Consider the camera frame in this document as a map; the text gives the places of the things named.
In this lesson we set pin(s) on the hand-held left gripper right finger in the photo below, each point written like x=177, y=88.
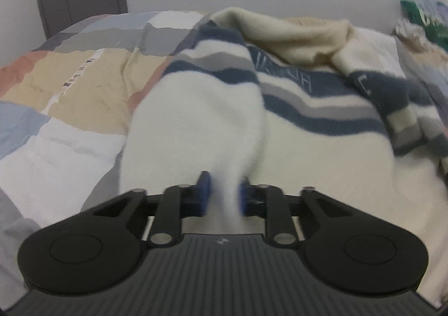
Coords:
x=243, y=198

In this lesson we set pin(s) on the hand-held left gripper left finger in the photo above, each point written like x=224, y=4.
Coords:
x=204, y=193

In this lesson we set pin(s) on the cream sweater with navy stripes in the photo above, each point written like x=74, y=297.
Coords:
x=196, y=120

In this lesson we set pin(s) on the patchwork quilt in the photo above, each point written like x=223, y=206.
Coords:
x=80, y=92

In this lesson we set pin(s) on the green bag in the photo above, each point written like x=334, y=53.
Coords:
x=432, y=25

